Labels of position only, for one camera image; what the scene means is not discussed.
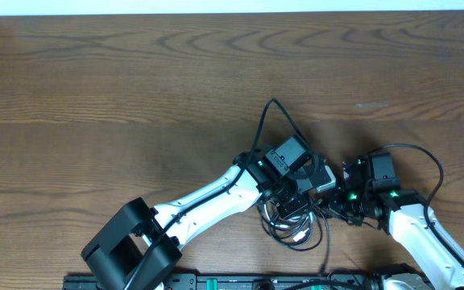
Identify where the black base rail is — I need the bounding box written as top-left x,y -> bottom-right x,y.
62,272 -> 382,290

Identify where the white cable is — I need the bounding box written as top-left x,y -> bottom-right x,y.
262,201 -> 314,242

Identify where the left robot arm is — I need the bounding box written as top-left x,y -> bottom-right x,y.
81,135 -> 336,289

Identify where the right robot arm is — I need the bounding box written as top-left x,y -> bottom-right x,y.
320,149 -> 464,289

